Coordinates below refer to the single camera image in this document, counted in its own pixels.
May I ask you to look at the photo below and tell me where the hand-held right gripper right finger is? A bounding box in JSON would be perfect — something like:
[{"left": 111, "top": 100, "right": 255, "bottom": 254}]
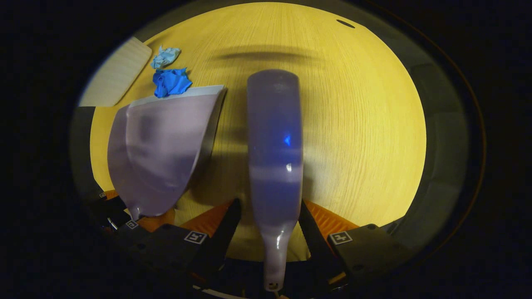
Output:
[{"left": 298, "top": 199, "right": 412, "bottom": 285}]

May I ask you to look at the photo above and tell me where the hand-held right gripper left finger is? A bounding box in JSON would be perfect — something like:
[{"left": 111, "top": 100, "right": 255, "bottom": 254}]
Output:
[{"left": 128, "top": 199, "right": 242, "bottom": 284}]

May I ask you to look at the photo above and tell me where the lavender dustpan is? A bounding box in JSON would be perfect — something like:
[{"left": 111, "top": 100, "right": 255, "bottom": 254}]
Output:
[{"left": 107, "top": 85, "right": 227, "bottom": 221}]

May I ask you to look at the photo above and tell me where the lavender small broom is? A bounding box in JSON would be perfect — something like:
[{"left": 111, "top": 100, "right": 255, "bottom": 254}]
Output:
[{"left": 247, "top": 69, "right": 304, "bottom": 292}]

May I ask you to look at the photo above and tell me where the dark blue paper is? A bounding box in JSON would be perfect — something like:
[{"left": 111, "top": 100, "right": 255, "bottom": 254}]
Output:
[{"left": 153, "top": 68, "right": 193, "bottom": 98}]

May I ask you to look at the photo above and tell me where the light blue paper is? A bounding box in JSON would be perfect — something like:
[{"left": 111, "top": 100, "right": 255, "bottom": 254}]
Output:
[{"left": 150, "top": 46, "right": 182, "bottom": 70}]

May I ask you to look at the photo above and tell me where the wooden desktop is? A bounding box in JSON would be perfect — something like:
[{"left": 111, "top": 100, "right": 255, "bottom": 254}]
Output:
[{"left": 89, "top": 2, "right": 427, "bottom": 263}]

